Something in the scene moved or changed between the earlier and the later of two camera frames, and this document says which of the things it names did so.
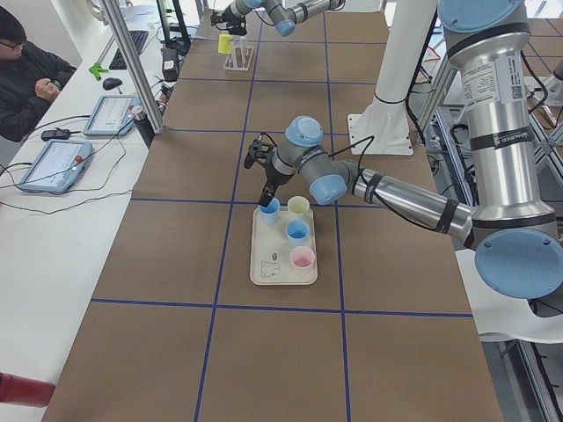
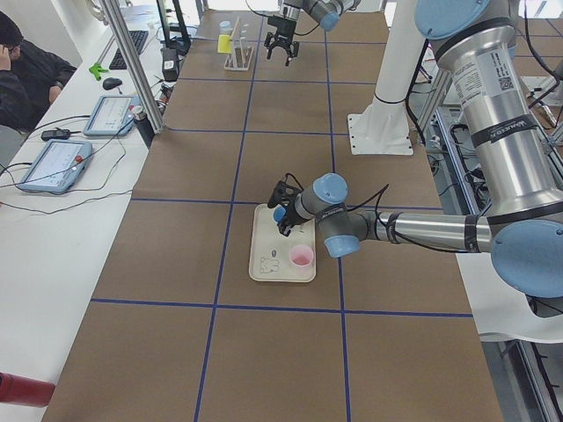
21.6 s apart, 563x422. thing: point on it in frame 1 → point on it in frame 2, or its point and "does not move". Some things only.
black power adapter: (57, 134) does not move
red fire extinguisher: (21, 390) does not move
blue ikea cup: (297, 229) → (279, 214)
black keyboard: (139, 39) does not move
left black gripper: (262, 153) → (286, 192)
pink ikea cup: (302, 257) does not move
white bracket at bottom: (382, 127) does not move
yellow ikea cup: (225, 44) does not move
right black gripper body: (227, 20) → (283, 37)
